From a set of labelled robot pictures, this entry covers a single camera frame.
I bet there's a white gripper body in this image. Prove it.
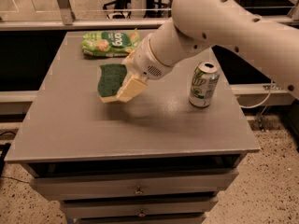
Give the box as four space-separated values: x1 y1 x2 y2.
134 35 172 80

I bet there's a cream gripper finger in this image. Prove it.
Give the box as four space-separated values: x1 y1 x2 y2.
116 74 148 103
121 51 136 74

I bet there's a green and yellow sponge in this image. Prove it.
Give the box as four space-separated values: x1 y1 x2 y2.
97 63 127 103

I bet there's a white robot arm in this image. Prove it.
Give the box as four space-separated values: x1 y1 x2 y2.
117 0 299 102

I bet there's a green rice chip bag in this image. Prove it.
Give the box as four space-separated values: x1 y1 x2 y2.
81 29 140 57

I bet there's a green 7up soda can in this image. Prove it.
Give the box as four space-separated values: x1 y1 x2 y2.
189 61 220 107

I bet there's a black office chair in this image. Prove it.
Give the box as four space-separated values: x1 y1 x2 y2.
103 0 131 19

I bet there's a grey drawer cabinet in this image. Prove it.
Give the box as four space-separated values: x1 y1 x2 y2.
7 32 259 224

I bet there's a metal drawer knob upper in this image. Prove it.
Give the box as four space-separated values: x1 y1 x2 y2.
135 187 144 195

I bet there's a top grey drawer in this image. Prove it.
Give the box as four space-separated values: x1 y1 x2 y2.
30 168 238 201

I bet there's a grey drawer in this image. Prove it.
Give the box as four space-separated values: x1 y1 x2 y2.
60 197 218 218
30 168 238 201

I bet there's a metal railing frame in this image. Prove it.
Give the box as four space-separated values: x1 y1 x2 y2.
0 0 298 31

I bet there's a black cable on floor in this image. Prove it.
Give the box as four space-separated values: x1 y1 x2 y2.
0 131 31 185

